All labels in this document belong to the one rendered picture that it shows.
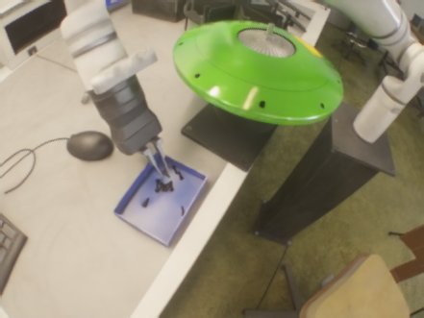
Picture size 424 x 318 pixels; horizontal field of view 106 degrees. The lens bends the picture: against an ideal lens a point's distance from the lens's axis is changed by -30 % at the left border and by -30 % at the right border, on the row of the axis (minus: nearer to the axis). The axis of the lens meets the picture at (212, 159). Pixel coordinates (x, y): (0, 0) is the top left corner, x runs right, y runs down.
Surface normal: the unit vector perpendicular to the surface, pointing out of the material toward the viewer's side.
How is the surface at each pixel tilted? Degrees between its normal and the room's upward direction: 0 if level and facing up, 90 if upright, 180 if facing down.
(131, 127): 59
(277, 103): 24
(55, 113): 0
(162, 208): 0
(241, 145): 0
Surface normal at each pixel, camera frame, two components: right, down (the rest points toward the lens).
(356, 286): 0.10, -0.55
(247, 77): -0.05, -0.25
